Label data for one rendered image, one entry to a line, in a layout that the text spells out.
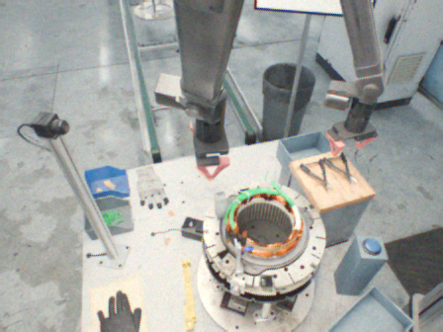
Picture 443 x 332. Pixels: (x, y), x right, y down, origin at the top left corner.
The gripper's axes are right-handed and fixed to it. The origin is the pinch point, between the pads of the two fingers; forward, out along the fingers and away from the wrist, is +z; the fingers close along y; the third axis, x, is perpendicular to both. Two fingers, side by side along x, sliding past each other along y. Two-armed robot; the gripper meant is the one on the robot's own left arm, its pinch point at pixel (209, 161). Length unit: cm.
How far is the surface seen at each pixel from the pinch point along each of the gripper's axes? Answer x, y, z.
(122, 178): -30, -41, 57
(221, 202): 2.9, 3.1, 13.0
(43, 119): -34.1, -10.4, -7.0
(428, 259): 138, -7, 125
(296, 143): 37, -27, 29
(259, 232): 14.4, 5.9, 27.6
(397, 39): 168, -154, 68
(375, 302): 37, 30, 24
